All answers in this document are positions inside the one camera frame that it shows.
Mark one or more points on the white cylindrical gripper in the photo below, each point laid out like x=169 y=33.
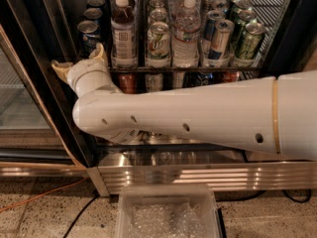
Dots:
x=81 y=70

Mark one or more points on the blue pepsi can front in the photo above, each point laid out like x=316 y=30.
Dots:
x=89 y=35

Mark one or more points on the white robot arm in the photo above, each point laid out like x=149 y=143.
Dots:
x=276 y=115

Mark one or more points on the orange can middle shelf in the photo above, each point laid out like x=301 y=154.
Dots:
x=127 y=82

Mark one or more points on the white can middle shelf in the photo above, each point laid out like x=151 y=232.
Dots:
x=154 y=82

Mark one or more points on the stainless steel fridge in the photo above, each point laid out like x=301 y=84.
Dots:
x=45 y=30

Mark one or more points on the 7up can front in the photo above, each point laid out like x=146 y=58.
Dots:
x=158 y=44

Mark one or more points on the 7up can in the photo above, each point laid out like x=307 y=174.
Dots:
x=158 y=15
x=158 y=44
x=154 y=4

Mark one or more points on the glass fridge door left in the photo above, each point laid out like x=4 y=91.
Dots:
x=33 y=134

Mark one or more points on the silver can middle shelf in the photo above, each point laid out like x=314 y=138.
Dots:
x=178 y=79

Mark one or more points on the blue can middle shelf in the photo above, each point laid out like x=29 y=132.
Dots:
x=201 y=79

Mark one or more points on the red bull can front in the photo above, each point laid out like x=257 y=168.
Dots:
x=221 y=39

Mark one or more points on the red bull can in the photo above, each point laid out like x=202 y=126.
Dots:
x=208 y=5
x=211 y=18
x=221 y=39

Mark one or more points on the red can middle shelf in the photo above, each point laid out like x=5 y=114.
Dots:
x=230 y=76

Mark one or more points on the green soda can front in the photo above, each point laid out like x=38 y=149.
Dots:
x=250 y=41

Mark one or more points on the brown tea bottle front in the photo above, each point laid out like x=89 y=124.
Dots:
x=123 y=34

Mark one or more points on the water bottle front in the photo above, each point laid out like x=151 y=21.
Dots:
x=185 y=34

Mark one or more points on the clear plastic bin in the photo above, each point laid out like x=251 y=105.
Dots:
x=168 y=211

